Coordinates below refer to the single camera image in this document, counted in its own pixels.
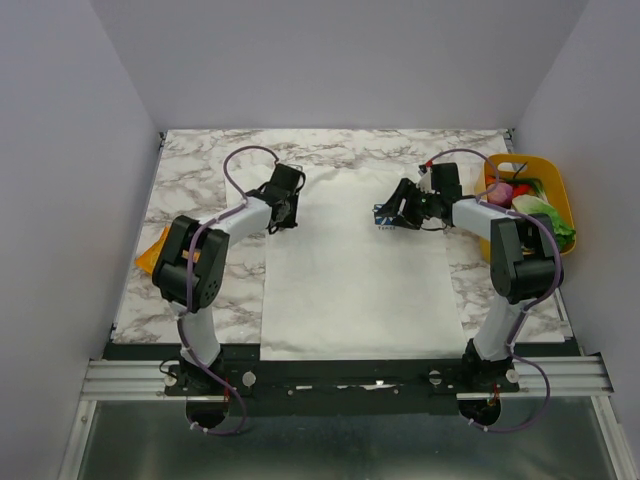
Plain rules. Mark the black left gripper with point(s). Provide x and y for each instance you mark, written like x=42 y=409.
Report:
x=290 y=221

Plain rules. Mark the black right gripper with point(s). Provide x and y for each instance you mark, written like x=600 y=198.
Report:
x=415 y=205

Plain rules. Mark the white t-shirt with flower print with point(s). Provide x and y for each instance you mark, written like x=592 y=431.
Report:
x=340 y=286

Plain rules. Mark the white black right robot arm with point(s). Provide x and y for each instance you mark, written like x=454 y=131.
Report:
x=525 y=260

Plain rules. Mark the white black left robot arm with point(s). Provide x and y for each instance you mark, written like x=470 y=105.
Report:
x=189 y=275

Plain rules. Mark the purple toy onion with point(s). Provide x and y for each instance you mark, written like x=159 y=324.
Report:
x=501 y=195

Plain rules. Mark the yellow plastic basket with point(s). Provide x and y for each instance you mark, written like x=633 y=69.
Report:
x=538 y=187

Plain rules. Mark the red toy tomato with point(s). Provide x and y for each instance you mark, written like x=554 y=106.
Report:
x=522 y=189

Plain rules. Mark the orange snack bag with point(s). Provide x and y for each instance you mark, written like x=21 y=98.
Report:
x=148 y=259

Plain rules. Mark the green toy cabbage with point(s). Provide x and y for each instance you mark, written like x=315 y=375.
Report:
x=530 y=205

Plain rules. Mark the black mounting base plate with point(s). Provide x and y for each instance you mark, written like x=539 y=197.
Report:
x=316 y=404

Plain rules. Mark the aluminium rail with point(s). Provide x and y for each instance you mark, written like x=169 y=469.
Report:
x=144 y=380

